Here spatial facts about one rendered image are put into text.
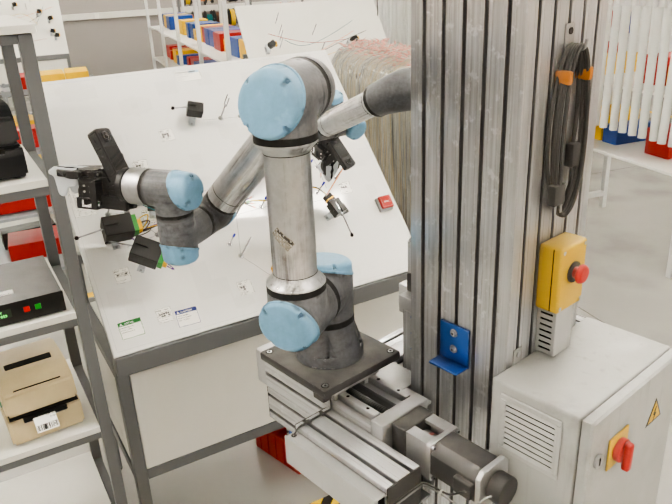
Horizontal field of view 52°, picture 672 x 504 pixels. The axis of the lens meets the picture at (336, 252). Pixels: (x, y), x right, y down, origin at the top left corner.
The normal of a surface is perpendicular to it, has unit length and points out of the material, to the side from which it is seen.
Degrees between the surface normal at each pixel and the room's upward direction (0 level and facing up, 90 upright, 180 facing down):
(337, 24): 50
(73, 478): 0
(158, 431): 90
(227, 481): 0
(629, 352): 0
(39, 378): 33
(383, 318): 90
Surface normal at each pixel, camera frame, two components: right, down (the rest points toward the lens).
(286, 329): -0.37, 0.49
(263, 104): -0.38, 0.25
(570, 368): -0.04, -0.92
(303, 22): 0.25, -0.32
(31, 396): 0.51, 0.00
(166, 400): 0.51, 0.32
